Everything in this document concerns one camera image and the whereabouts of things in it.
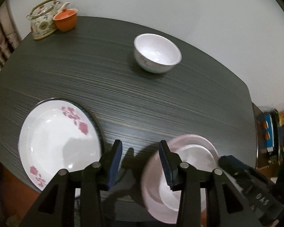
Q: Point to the white bowl blue base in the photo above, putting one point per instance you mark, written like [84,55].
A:
[155,53]

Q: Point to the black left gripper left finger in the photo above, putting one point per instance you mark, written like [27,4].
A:
[98,176]

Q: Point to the cluttered side shelf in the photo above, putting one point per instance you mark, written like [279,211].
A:
[269,125]

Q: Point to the wooden chair back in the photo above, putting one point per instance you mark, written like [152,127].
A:
[9,35]

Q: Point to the white plate pink flowers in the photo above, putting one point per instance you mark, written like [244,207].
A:
[50,141]

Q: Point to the blue floral plate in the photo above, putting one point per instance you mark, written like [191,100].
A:
[77,119]

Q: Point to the orange lidded cup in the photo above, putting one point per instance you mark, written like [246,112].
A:
[66,19]

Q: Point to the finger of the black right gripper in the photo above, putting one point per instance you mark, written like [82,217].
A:
[233,166]

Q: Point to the white bowl pink base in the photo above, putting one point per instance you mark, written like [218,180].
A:
[194,154]

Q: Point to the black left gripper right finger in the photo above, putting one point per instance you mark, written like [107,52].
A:
[183,177]

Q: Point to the floral ceramic teapot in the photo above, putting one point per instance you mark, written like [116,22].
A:
[41,18]

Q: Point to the large pink bowl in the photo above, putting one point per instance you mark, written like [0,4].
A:
[152,175]

